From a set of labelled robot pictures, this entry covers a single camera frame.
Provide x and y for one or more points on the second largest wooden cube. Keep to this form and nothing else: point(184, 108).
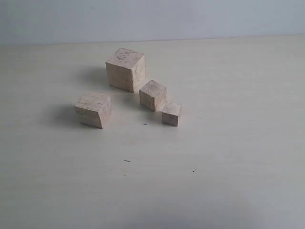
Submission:
point(94, 109)

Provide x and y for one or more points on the third largest wooden cube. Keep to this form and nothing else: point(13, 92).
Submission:
point(153, 95)

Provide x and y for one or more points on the smallest wooden cube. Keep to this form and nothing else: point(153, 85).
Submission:
point(171, 113)

